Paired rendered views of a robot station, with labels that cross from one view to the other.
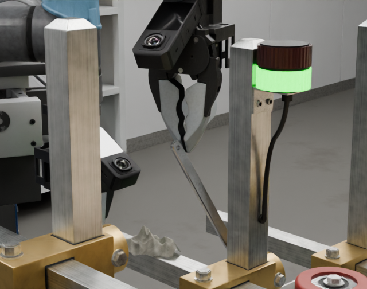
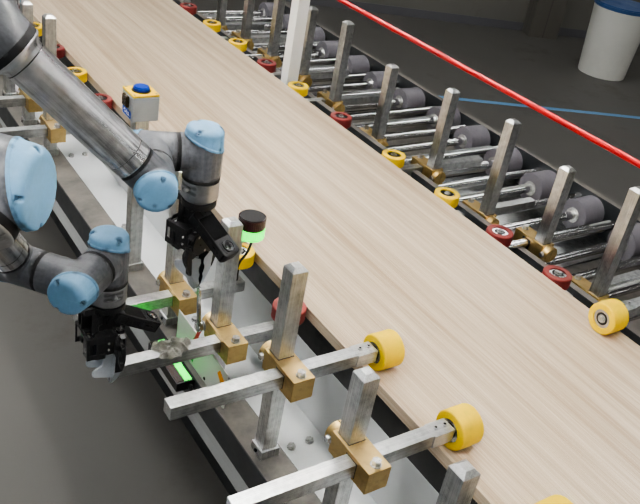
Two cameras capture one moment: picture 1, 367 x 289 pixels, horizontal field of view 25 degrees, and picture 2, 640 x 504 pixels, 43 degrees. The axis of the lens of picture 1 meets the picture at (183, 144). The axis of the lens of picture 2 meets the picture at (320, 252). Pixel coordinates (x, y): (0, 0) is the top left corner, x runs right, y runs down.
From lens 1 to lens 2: 1.67 m
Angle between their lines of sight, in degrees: 77
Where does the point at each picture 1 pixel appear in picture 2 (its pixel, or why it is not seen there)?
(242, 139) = (233, 267)
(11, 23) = (106, 273)
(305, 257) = (159, 303)
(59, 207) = (286, 345)
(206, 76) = not seen: hidden behind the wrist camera
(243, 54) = (237, 229)
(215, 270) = (227, 334)
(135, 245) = (176, 351)
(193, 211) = not seen: outside the picture
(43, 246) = (292, 364)
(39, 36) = (118, 271)
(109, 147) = (137, 311)
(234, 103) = not seen: hidden behind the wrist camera
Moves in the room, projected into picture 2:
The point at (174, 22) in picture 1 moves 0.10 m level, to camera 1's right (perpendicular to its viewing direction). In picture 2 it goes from (220, 230) to (235, 208)
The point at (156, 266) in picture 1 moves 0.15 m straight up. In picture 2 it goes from (188, 354) to (193, 297)
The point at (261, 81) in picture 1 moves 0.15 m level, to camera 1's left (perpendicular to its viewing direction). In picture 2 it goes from (254, 238) to (234, 274)
